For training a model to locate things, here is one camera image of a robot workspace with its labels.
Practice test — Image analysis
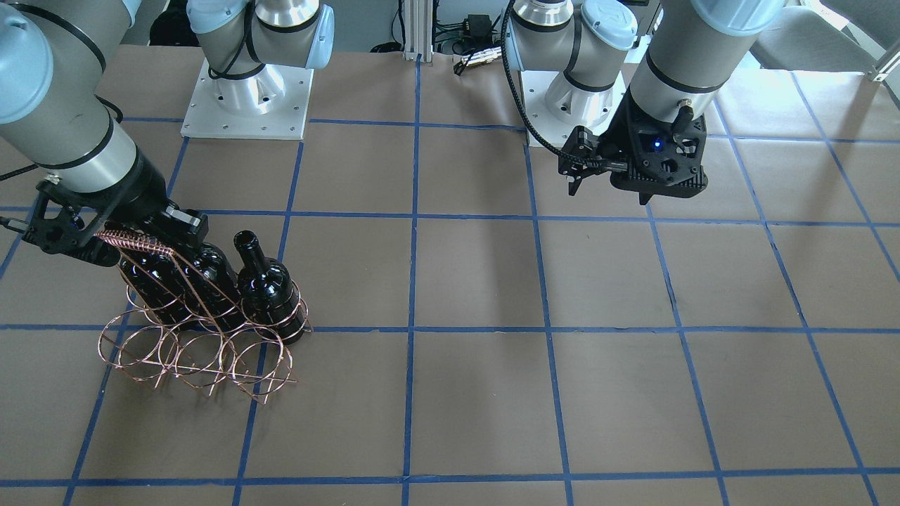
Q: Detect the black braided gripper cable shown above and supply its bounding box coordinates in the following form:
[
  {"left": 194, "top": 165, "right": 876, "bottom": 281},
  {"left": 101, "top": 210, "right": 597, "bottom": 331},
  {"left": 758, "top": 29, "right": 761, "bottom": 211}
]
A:
[{"left": 500, "top": 0, "right": 626, "bottom": 173}]

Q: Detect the black power adapter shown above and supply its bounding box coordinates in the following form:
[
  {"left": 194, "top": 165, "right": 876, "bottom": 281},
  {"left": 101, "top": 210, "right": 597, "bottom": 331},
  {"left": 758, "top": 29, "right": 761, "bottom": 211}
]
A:
[{"left": 463, "top": 13, "right": 493, "bottom": 44}]

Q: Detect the aluminium frame post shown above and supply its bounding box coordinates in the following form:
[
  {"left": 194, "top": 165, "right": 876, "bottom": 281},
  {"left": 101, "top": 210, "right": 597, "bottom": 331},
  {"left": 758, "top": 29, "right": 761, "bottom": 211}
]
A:
[{"left": 401, "top": 0, "right": 435, "bottom": 65}]

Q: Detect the copper wire wine basket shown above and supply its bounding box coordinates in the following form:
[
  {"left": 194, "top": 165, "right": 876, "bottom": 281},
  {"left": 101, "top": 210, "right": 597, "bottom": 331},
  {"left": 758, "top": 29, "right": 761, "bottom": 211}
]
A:
[{"left": 97, "top": 231, "right": 311, "bottom": 403}]

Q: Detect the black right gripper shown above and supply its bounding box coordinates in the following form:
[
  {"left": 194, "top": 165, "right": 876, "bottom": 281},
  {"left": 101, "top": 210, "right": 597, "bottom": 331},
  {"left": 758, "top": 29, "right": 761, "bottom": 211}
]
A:
[{"left": 20, "top": 158, "right": 209, "bottom": 266}]

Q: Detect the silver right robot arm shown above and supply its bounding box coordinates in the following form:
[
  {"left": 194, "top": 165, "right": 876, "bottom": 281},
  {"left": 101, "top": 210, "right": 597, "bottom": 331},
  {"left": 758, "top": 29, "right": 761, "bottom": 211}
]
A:
[{"left": 1, "top": 1, "right": 335, "bottom": 266}]

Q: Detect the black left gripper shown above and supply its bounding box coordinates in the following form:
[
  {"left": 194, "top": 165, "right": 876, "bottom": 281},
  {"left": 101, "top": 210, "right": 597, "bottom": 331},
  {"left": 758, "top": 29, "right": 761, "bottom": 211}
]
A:
[{"left": 558, "top": 92, "right": 708, "bottom": 206}]

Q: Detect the dark wine bottle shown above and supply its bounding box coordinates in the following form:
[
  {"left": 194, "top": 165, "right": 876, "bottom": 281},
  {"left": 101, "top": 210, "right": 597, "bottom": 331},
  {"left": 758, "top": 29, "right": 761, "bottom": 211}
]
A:
[{"left": 182, "top": 242, "right": 245, "bottom": 332}]

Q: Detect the dark bottle in basket corner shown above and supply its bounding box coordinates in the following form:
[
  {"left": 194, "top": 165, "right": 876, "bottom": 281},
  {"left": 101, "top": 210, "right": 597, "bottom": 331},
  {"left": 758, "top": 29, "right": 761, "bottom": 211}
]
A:
[{"left": 233, "top": 230, "right": 304, "bottom": 346}]

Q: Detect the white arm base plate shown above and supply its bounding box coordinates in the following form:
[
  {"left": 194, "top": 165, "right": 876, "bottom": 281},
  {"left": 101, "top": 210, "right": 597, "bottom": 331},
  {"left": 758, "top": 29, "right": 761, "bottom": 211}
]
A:
[
  {"left": 181, "top": 61, "right": 314, "bottom": 141},
  {"left": 520, "top": 71, "right": 626, "bottom": 148}
]

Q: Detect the dark bottle under basket handle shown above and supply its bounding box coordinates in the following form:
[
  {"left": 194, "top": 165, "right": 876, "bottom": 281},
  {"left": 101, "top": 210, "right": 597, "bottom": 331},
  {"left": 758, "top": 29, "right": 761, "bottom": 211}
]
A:
[{"left": 119, "top": 249, "right": 193, "bottom": 331}]

